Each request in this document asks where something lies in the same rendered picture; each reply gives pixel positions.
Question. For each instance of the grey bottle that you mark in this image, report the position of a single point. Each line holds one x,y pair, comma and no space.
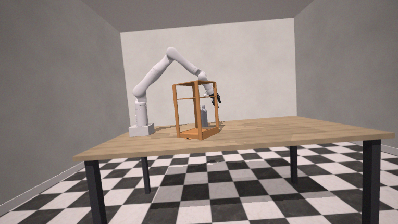
204,116

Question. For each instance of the wooden shelving unit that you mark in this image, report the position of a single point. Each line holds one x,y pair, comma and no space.
198,132

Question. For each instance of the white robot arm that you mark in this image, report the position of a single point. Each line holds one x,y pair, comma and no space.
153,75

